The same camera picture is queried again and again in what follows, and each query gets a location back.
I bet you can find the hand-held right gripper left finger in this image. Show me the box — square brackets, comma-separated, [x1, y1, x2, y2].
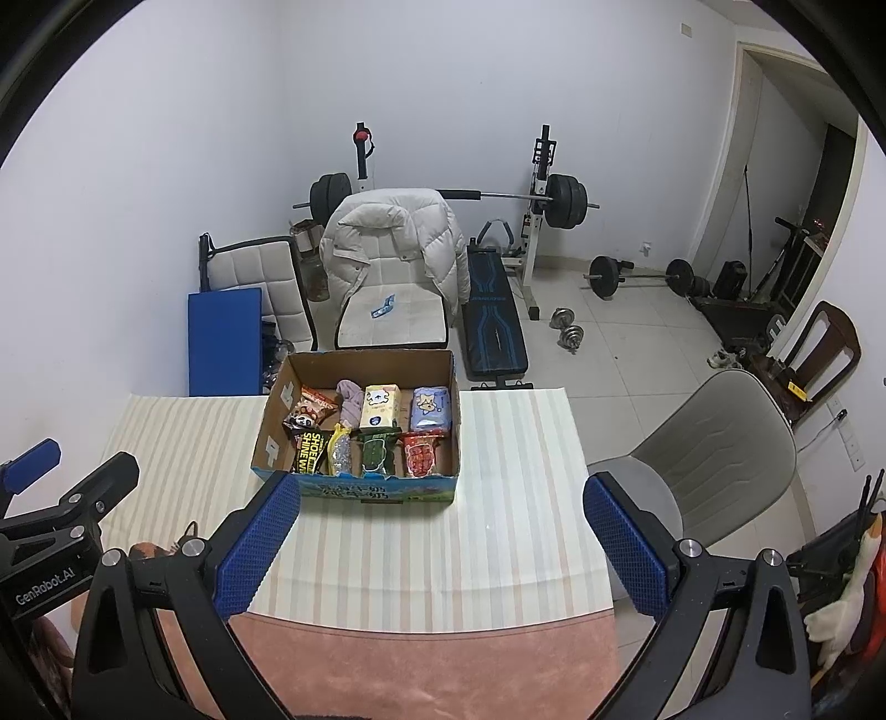
[71, 472, 302, 720]

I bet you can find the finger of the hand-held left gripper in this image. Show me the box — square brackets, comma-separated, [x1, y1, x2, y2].
[38, 452, 141, 539]
[0, 438, 62, 517]

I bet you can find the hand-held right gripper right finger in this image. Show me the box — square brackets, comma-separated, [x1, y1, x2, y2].
[583, 472, 812, 720]

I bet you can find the black wipes packet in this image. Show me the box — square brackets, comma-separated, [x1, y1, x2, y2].
[291, 430, 338, 475]

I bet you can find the cardboard box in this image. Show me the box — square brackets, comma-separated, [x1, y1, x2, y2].
[250, 348, 462, 505]

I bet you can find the yellow trimmed mesh pouch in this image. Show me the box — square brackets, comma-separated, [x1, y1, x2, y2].
[325, 422, 356, 479]

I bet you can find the panda print snack packet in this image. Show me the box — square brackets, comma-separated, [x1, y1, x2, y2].
[281, 388, 338, 435]

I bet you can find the green packet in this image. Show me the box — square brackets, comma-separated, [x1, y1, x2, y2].
[356, 428, 404, 479]

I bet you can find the purple soft cloth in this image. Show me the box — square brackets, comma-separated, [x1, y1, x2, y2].
[334, 379, 367, 431]

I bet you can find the yellow tissue pack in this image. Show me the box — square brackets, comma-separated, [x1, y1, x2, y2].
[360, 384, 403, 430]

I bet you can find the red strawberry print packet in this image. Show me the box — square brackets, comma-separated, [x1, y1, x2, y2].
[400, 429, 450, 480]

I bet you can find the blue cat print tissue pack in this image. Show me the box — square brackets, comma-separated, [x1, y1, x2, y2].
[410, 386, 454, 434]

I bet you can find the grey shell chair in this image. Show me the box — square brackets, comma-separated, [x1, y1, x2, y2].
[587, 369, 797, 617]

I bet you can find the striped pink cat print tablecloth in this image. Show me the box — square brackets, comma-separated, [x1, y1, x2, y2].
[69, 391, 624, 720]

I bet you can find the blue folder board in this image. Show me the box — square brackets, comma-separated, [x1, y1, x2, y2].
[187, 287, 265, 397]

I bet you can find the black antenna device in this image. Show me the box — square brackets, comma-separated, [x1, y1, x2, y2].
[789, 469, 886, 596]

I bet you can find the white orange plush toy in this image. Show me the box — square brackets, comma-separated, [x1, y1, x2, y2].
[806, 512, 886, 676]

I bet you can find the dark low platform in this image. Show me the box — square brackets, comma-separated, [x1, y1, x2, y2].
[692, 294, 786, 357]

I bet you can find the black weight bench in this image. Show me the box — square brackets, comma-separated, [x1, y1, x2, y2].
[460, 220, 533, 389]

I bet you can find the white quilted chair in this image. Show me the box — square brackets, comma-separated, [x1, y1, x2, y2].
[198, 233, 320, 354]

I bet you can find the white cushioned chair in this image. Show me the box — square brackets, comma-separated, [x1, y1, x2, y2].
[333, 284, 454, 351]

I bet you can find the black floor barbell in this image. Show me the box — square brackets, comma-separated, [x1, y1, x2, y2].
[583, 256, 710, 301]

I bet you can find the brown water jug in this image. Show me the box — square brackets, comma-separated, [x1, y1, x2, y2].
[291, 220, 332, 304]

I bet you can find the brown wooden chair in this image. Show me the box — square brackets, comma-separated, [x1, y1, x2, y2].
[765, 300, 863, 423]

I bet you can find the white barbell rack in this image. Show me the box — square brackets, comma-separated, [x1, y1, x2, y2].
[353, 123, 558, 321]

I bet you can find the black kick scooter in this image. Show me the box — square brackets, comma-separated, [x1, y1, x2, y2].
[751, 217, 825, 306]

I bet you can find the white puffer jacket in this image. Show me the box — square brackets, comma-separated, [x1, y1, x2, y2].
[320, 187, 472, 326]

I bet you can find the racked black barbell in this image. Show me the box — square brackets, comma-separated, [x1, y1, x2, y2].
[292, 173, 602, 229]

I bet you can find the white door frame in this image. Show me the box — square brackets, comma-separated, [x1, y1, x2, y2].
[688, 42, 869, 306]

